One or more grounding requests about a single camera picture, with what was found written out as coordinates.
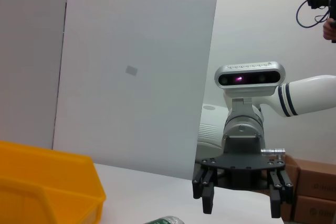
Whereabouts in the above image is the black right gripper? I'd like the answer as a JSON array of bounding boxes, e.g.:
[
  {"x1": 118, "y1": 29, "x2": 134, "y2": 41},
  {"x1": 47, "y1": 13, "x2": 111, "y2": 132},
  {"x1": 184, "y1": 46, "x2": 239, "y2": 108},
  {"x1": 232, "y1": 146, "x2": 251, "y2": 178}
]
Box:
[{"x1": 192, "y1": 153, "x2": 294, "y2": 219}]

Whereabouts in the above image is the clear water bottle green label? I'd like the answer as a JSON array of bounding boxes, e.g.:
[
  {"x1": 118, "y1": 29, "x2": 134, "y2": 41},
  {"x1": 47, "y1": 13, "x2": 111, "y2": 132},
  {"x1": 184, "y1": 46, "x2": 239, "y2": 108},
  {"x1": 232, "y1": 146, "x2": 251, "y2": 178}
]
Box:
[{"x1": 143, "y1": 215, "x2": 184, "y2": 224}]

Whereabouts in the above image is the bystander hand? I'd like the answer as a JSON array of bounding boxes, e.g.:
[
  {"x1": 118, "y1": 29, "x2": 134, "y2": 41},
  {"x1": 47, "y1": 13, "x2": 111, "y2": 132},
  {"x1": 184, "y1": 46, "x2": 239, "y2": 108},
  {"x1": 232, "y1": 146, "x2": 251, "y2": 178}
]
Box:
[{"x1": 322, "y1": 20, "x2": 335, "y2": 40}]

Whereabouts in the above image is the brown cardboard box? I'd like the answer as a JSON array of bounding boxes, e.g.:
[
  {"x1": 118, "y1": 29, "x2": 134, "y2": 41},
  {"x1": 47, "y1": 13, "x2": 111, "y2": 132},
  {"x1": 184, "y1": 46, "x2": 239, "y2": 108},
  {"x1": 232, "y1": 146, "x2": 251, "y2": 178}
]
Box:
[
  {"x1": 280, "y1": 194, "x2": 336, "y2": 224},
  {"x1": 284, "y1": 154, "x2": 336, "y2": 198}
]

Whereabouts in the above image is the yellow plastic storage bin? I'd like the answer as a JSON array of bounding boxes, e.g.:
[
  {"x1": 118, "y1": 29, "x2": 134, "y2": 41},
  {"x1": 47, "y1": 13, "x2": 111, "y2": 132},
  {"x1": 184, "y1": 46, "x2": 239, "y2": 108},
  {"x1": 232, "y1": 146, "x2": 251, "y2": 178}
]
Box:
[{"x1": 0, "y1": 140, "x2": 107, "y2": 224}]

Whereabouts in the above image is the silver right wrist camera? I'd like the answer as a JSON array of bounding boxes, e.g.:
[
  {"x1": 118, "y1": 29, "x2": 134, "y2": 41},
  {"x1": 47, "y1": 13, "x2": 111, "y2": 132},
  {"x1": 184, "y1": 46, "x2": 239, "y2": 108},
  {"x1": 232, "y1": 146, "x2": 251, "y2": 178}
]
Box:
[{"x1": 214, "y1": 61, "x2": 286, "y2": 100}]

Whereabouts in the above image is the dark blue camera cable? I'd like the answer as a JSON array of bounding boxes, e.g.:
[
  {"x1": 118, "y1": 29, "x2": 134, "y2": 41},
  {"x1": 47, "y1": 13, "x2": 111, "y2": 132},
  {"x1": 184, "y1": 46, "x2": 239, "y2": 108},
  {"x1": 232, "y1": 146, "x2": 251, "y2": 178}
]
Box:
[{"x1": 296, "y1": 0, "x2": 332, "y2": 29}]

